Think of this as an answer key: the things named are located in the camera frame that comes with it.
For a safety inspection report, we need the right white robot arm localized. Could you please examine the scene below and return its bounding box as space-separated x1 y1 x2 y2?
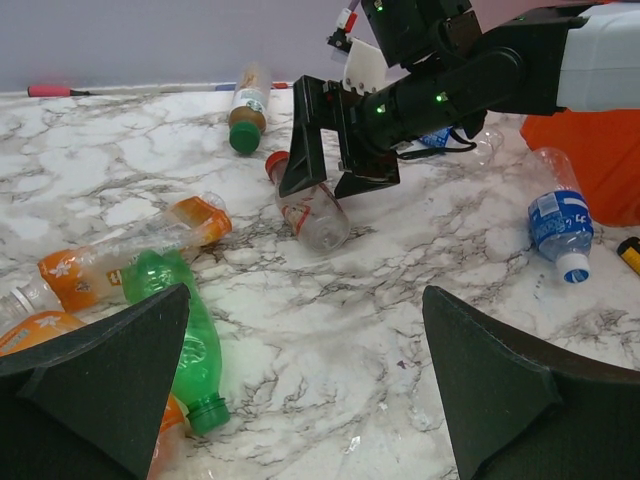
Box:
279 1 639 198

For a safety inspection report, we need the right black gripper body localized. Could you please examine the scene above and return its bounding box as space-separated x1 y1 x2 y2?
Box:
327 65 485 173

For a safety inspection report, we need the red marker pen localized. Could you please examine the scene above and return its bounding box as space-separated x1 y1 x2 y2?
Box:
27 85 97 98

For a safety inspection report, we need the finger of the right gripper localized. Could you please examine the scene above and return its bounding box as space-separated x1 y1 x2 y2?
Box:
334 159 400 199
279 75 342 198

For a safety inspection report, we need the large orange label bottle left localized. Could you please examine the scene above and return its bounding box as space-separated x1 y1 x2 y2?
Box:
0 310 189 480

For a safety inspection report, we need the blue red pen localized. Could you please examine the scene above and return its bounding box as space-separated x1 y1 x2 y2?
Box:
159 80 291 94

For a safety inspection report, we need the green cap tea bottle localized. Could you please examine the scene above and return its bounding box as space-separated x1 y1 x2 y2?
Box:
228 62 272 155

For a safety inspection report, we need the yellow pencil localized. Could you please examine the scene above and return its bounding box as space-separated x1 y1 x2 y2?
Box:
617 236 640 275

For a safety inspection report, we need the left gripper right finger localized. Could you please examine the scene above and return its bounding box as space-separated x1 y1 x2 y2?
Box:
423 286 639 479

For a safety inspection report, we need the orange plastic bin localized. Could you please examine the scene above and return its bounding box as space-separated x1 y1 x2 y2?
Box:
520 110 640 227

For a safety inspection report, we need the orange label crushed bottle left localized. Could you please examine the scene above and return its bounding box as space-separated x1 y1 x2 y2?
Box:
1 192 232 332

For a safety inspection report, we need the far blue label bottle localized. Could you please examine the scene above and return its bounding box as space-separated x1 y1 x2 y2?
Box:
416 127 504 166

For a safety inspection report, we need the red cap clear bottle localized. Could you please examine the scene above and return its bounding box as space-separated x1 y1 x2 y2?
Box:
265 151 351 254

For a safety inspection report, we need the green plastic bottle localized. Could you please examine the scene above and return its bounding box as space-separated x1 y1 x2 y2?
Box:
121 250 230 436

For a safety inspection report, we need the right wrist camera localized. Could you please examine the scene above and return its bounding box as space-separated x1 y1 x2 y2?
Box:
327 1 387 96

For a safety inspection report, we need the small blue label bottle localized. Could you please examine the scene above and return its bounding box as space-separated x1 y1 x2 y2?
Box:
524 147 594 284

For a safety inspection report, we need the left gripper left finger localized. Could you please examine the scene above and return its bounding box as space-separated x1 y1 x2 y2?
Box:
0 282 192 480

